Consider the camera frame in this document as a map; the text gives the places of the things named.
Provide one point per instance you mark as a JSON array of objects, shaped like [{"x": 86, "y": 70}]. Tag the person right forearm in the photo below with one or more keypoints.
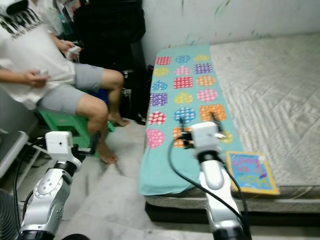
[{"x": 15, "y": 76}]

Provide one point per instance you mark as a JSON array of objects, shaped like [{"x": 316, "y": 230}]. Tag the person left hand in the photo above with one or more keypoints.
[{"x": 72, "y": 50}]

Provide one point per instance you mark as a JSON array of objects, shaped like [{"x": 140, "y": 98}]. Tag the blue yellow children's book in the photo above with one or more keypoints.
[{"x": 255, "y": 175}]

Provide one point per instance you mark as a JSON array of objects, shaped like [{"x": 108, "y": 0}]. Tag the person in white shirt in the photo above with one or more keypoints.
[{"x": 25, "y": 50}]

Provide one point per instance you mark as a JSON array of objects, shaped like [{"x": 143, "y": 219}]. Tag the black mesh-sided bag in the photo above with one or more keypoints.
[{"x": 135, "y": 100}]

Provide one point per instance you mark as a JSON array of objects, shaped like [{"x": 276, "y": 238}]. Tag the green plastic stool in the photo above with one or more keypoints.
[{"x": 60, "y": 122}]

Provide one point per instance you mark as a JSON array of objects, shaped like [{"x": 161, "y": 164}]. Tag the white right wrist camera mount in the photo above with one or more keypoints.
[{"x": 205, "y": 137}]

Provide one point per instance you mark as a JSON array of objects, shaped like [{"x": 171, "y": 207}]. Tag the grey folding chair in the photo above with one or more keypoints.
[{"x": 12, "y": 150}]

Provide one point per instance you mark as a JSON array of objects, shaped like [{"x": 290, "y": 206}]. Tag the person right hand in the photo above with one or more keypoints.
[{"x": 39, "y": 80}]

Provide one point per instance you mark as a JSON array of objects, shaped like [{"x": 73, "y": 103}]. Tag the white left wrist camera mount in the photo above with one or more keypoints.
[{"x": 59, "y": 146}]

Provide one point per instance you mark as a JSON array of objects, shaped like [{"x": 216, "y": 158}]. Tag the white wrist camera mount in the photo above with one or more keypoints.
[
  {"x": 59, "y": 146},
  {"x": 205, "y": 137}
]

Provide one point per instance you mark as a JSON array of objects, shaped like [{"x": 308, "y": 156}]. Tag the person left forearm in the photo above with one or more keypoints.
[{"x": 63, "y": 44}]

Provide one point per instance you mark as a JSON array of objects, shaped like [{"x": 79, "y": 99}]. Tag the grey round floor fan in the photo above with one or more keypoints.
[{"x": 7, "y": 217}]

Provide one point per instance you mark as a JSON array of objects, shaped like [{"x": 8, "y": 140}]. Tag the teal blanket with colourful shapes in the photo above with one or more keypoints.
[{"x": 162, "y": 165}]

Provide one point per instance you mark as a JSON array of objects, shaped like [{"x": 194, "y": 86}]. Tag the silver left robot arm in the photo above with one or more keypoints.
[{"x": 47, "y": 200}]

